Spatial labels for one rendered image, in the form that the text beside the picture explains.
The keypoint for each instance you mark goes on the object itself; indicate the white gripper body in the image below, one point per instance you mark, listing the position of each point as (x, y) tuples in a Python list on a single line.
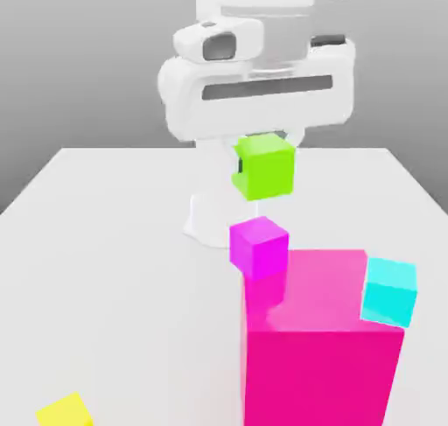
[(259, 113)]

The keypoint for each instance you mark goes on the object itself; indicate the small green cube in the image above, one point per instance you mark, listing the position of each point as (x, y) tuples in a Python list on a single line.
[(267, 169)]

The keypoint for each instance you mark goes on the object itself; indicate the small magenta cube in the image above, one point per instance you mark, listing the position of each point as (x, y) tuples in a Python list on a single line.
[(259, 249)]

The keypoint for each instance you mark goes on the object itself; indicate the small cyan cube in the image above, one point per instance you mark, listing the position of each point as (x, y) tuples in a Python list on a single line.
[(388, 293)]

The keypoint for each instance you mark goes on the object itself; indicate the small yellow cube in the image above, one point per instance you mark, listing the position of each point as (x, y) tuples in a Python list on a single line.
[(64, 412)]

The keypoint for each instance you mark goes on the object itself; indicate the large pink box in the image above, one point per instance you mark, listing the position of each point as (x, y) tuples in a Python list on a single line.
[(322, 363)]

